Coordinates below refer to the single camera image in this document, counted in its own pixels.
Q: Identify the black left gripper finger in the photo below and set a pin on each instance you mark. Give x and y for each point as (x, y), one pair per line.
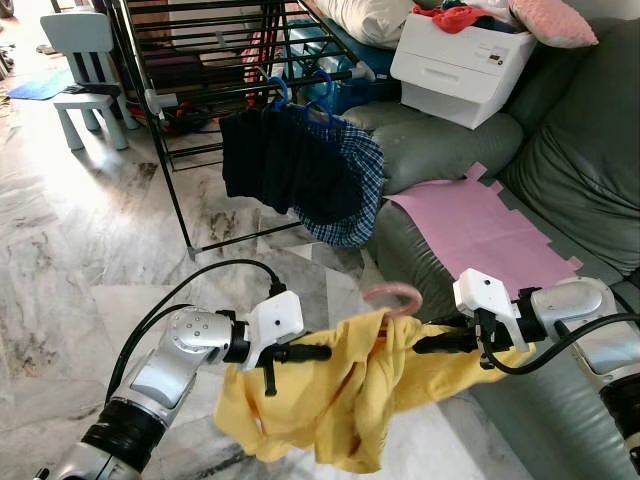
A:
(310, 352)

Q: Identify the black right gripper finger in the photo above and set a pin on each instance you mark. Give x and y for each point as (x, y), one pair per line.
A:
(445, 343)

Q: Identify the yellow garment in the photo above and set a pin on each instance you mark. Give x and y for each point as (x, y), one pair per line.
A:
(340, 400)

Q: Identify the red plastic clothes hanger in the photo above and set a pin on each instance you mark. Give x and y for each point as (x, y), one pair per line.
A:
(395, 291)

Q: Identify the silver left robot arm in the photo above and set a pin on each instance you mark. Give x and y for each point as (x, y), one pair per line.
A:
(165, 375)

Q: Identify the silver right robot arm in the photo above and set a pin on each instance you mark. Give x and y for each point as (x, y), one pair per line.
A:
(590, 320)

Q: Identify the blue plaid shirt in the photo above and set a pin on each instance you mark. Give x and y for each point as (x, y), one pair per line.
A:
(365, 190)

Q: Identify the dark navy garment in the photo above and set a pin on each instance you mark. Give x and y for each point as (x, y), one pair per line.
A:
(290, 170)

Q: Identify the dark green sofa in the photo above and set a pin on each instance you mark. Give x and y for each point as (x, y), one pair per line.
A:
(590, 170)

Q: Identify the black metal drying rack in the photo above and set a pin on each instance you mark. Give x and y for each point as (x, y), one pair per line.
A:
(165, 160)

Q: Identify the blue suitcase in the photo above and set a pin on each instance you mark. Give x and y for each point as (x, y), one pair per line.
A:
(345, 95)

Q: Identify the red striped bag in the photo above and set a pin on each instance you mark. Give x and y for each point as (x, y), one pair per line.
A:
(262, 55)

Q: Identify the light blue child chair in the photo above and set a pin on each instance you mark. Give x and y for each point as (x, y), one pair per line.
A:
(85, 100)

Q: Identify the pink textured pillow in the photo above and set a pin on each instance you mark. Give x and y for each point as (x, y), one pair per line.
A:
(555, 22)

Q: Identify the beige pillow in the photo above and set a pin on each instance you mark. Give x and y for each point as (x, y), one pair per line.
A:
(375, 20)

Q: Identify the blue floor mat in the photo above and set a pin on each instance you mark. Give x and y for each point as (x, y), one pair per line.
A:
(40, 85)

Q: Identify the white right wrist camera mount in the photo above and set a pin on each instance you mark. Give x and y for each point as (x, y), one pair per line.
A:
(485, 298)

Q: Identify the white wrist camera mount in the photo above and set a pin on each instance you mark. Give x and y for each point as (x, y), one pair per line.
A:
(275, 320)
(485, 298)

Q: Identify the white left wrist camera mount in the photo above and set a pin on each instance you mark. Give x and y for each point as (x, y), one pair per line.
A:
(275, 320)

